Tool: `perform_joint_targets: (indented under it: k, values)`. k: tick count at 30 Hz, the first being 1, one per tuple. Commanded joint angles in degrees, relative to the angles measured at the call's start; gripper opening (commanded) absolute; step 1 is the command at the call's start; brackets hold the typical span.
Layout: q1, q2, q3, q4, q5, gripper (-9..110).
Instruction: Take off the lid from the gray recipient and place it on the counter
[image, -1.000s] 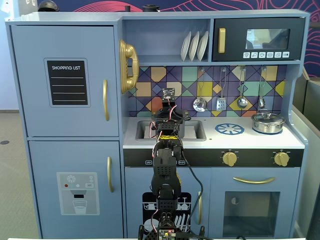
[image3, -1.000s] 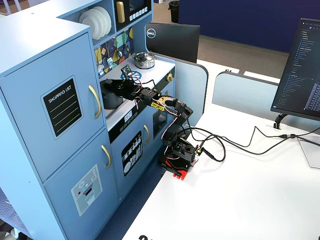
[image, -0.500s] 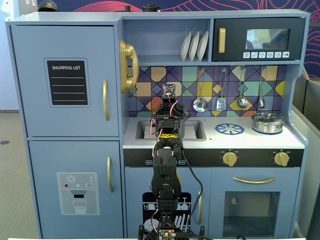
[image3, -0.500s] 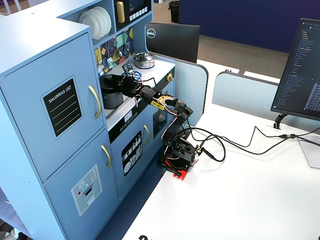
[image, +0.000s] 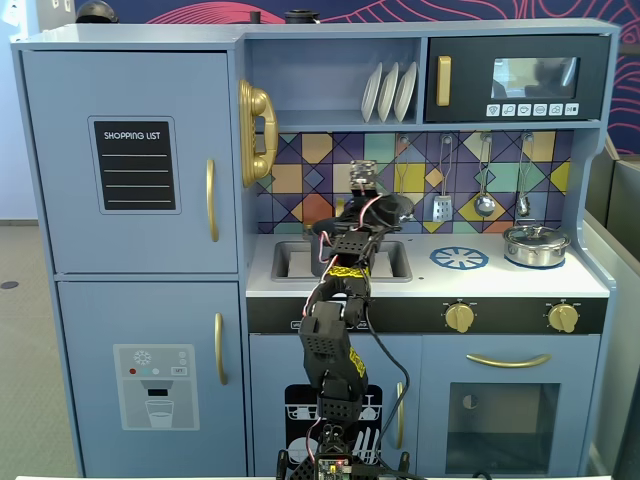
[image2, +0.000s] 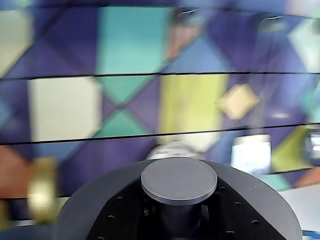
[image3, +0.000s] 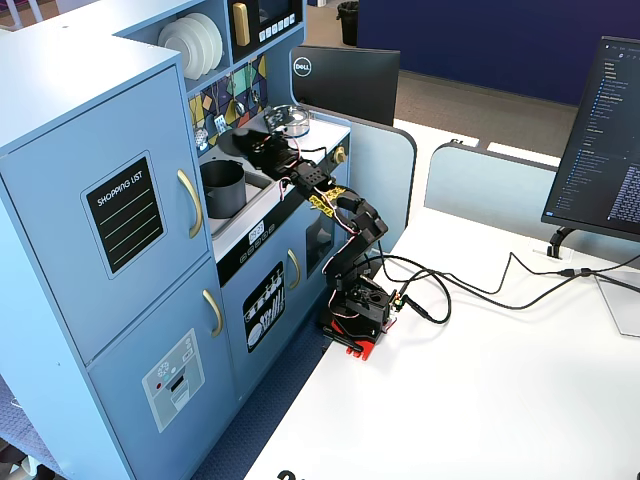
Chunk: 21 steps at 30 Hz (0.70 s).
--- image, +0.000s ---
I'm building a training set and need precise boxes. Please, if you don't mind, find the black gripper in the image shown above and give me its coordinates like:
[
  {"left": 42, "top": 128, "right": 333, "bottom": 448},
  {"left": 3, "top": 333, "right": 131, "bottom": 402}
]
[{"left": 313, "top": 192, "right": 414, "bottom": 236}]

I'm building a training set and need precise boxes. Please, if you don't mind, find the gold fridge door handle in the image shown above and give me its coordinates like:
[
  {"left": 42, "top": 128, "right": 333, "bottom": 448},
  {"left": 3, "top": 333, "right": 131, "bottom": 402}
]
[
  {"left": 205, "top": 158, "right": 221, "bottom": 244},
  {"left": 213, "top": 312, "right": 229, "bottom": 386}
]

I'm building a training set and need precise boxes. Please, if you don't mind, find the gold oven handle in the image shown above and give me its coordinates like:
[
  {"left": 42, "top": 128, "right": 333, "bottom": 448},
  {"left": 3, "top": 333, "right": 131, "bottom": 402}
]
[{"left": 465, "top": 352, "right": 553, "bottom": 370}]

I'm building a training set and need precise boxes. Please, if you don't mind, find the steel ladle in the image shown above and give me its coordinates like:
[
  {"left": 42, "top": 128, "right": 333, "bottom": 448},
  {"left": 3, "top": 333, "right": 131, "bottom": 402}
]
[{"left": 473, "top": 132, "right": 497, "bottom": 219}]

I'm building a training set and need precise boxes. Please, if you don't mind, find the black shopping list board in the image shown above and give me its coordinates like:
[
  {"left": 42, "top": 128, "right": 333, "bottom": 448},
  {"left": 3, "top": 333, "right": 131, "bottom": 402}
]
[{"left": 87, "top": 115, "right": 182, "bottom": 216}]

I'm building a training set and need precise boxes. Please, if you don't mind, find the gray ice dispenser panel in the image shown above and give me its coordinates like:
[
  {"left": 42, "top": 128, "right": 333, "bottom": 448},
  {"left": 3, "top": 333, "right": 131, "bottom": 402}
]
[{"left": 112, "top": 343, "right": 201, "bottom": 432}]

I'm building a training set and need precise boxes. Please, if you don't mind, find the blue fridge door with list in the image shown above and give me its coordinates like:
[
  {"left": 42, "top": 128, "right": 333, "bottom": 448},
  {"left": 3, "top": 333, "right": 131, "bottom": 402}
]
[{"left": 20, "top": 49, "right": 240, "bottom": 275}]

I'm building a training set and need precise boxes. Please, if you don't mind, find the steel slotted spatula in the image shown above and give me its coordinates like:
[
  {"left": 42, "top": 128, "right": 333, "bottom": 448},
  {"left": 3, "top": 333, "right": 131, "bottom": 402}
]
[{"left": 432, "top": 133, "right": 455, "bottom": 224}]

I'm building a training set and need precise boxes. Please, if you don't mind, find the gray partition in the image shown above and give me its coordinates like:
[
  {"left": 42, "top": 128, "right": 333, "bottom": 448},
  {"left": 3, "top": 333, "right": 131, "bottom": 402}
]
[{"left": 584, "top": 139, "right": 640, "bottom": 236}]

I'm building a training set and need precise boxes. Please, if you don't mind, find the steel skimmer spoon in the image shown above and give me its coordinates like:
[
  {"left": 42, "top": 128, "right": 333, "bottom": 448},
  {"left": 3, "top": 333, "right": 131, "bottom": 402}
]
[{"left": 394, "top": 134, "right": 417, "bottom": 224}]

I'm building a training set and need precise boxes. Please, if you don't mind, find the thick black cable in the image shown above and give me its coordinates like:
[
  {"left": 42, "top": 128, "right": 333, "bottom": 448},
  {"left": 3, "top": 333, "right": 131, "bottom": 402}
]
[{"left": 363, "top": 294, "right": 410, "bottom": 474}]

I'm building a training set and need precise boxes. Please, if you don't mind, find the black stove control panel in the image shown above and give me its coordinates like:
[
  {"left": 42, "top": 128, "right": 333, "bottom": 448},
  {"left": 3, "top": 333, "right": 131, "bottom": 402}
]
[{"left": 247, "top": 297, "right": 609, "bottom": 336}]

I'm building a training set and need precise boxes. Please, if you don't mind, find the gold toy telephone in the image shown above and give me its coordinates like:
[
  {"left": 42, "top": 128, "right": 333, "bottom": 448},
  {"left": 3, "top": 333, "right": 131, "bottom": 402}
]
[{"left": 237, "top": 78, "right": 279, "bottom": 189}]

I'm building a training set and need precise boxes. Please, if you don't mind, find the small steel spoon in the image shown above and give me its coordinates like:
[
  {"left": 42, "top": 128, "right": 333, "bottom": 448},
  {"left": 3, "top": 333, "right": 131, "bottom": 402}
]
[{"left": 515, "top": 131, "right": 534, "bottom": 219}]

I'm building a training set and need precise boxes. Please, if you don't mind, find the gold stove knob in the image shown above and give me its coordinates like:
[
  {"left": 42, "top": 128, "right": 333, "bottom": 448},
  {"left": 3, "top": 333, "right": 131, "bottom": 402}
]
[
  {"left": 546, "top": 301, "right": 581, "bottom": 334},
  {"left": 443, "top": 301, "right": 476, "bottom": 334}
]

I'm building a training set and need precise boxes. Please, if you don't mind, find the blue oven door with window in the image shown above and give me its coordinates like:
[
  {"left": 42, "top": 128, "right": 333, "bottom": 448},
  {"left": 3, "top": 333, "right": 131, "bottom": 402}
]
[{"left": 420, "top": 334, "right": 601, "bottom": 476}]

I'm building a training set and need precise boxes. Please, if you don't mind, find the green controller board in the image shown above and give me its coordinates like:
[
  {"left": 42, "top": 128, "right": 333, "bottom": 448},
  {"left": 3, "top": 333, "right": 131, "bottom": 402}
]
[{"left": 315, "top": 457, "right": 351, "bottom": 480}]

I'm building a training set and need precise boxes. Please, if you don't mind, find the small gripper camera module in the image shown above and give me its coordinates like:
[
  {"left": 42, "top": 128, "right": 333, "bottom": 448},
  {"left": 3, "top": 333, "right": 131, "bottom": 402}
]
[{"left": 348, "top": 159, "right": 378, "bottom": 197}]

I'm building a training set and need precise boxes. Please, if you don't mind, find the blue fridge door with dispenser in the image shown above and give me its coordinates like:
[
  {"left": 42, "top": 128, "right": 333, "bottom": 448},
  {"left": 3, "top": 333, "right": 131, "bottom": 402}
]
[{"left": 55, "top": 280, "right": 249, "bottom": 479}]

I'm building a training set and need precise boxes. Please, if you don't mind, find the gray sink basin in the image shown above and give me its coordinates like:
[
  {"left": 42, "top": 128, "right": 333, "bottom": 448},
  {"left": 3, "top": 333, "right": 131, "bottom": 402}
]
[{"left": 271, "top": 239, "right": 415, "bottom": 284}]

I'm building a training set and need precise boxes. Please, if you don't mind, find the blue toy kitchen unit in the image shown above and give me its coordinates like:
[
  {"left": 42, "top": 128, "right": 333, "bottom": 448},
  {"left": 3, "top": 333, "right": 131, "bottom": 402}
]
[{"left": 9, "top": 18, "right": 621, "bottom": 479}]

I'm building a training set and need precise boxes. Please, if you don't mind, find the shiny steel pot lid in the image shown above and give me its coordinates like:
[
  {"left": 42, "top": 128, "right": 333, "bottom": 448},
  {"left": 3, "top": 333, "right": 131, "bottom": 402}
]
[{"left": 503, "top": 224, "right": 569, "bottom": 247}]

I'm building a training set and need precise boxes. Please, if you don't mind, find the gold dishwasher handle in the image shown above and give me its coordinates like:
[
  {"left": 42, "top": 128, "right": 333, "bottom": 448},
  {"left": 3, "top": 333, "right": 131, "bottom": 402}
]
[{"left": 394, "top": 381, "right": 406, "bottom": 451}]

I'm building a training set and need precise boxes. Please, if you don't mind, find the blue dishwasher door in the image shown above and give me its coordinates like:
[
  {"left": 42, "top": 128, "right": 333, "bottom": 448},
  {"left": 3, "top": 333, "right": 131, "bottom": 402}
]
[{"left": 248, "top": 333, "right": 424, "bottom": 479}]

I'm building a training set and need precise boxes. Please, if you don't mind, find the blue printed stove burner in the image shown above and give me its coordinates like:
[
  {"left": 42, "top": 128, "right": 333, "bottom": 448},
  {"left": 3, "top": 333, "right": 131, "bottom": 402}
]
[{"left": 428, "top": 245, "right": 490, "bottom": 272}]

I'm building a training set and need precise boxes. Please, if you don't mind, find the white plate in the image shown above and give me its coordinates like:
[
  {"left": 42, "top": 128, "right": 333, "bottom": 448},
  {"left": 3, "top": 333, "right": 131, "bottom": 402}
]
[
  {"left": 360, "top": 61, "right": 384, "bottom": 124},
  {"left": 376, "top": 61, "right": 401, "bottom": 124},
  {"left": 392, "top": 60, "right": 419, "bottom": 123}
]

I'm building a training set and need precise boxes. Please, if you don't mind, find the black microwave door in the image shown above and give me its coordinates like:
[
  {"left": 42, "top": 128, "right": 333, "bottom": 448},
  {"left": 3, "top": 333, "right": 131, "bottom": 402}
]
[{"left": 423, "top": 34, "right": 612, "bottom": 124}]

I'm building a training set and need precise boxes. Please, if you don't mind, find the black domed object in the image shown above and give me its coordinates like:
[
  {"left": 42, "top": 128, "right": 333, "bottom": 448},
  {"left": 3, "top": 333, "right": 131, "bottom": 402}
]
[{"left": 74, "top": 0, "right": 120, "bottom": 24}]

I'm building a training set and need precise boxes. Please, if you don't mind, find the gold microwave handle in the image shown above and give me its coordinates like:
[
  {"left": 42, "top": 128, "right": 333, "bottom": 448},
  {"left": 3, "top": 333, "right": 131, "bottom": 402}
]
[{"left": 436, "top": 55, "right": 453, "bottom": 108}]

